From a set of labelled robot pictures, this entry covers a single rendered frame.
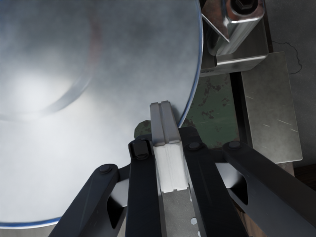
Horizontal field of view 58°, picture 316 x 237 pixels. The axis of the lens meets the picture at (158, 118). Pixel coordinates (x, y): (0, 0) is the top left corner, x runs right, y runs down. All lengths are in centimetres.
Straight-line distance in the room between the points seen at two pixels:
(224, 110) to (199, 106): 3
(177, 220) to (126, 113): 84
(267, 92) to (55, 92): 26
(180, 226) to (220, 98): 74
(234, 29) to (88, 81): 12
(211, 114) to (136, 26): 17
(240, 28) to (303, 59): 91
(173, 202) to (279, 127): 70
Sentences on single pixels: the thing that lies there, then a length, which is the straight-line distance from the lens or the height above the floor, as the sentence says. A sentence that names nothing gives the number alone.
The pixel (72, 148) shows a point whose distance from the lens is 23.
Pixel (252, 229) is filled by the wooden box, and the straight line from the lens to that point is 71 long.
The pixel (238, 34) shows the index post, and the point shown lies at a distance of 26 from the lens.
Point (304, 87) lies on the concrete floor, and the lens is 113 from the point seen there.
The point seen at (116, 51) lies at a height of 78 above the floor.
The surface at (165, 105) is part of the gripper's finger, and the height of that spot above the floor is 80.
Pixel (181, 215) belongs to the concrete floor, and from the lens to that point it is 104.
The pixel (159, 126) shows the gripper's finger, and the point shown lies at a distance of 16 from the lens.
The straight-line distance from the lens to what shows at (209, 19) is 23.
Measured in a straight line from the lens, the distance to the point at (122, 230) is 24.
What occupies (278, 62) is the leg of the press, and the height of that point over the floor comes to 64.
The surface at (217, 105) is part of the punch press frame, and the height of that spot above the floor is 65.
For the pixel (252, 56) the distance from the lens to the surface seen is 32.
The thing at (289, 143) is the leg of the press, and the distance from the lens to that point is 39.
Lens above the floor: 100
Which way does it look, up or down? 86 degrees down
